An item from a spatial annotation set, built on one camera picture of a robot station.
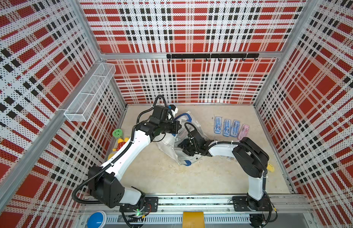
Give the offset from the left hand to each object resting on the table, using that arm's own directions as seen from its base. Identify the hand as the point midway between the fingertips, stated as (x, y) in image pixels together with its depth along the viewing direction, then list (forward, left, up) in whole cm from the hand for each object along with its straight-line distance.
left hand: (182, 126), depth 78 cm
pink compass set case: (+10, -44, -23) cm, 51 cm away
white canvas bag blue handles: (-8, +6, -2) cm, 11 cm away
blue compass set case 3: (+15, -39, -23) cm, 47 cm away
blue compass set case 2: (+15, -32, -23) cm, 42 cm away
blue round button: (-41, +42, -20) cm, 62 cm away
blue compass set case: (+18, -26, -24) cm, 40 cm away
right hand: (-3, +2, -19) cm, 20 cm away
